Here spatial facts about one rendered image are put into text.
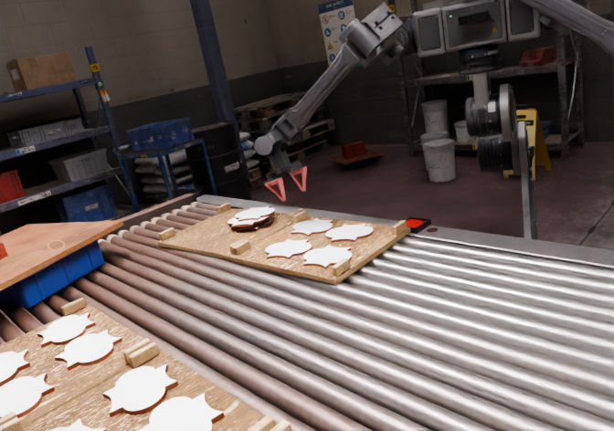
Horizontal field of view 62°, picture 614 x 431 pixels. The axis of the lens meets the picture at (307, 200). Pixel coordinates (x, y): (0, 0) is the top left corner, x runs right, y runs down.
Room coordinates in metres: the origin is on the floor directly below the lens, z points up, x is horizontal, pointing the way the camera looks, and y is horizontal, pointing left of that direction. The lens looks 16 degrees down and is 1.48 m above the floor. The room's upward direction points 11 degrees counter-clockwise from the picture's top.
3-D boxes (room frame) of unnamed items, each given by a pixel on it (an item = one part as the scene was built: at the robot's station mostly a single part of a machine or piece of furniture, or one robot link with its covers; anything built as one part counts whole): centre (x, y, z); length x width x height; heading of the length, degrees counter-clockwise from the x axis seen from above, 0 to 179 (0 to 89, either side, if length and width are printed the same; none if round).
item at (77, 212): (5.42, 2.36, 0.32); 0.50 x 0.41 x 0.37; 130
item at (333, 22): (7.26, -0.88, 1.55); 0.61 x 0.02 x 0.91; 44
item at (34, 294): (1.58, 0.91, 0.97); 0.31 x 0.31 x 0.10; 63
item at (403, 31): (1.82, -0.41, 1.45); 0.09 x 0.08 x 0.12; 64
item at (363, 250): (1.41, -0.01, 0.93); 0.41 x 0.35 x 0.02; 44
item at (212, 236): (1.71, 0.28, 0.93); 0.41 x 0.35 x 0.02; 46
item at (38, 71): (5.39, 2.33, 1.74); 0.50 x 0.38 x 0.32; 134
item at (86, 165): (5.44, 2.27, 0.76); 0.50 x 0.36 x 0.24; 140
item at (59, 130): (5.28, 2.44, 1.16); 0.60 x 0.40 x 0.15; 136
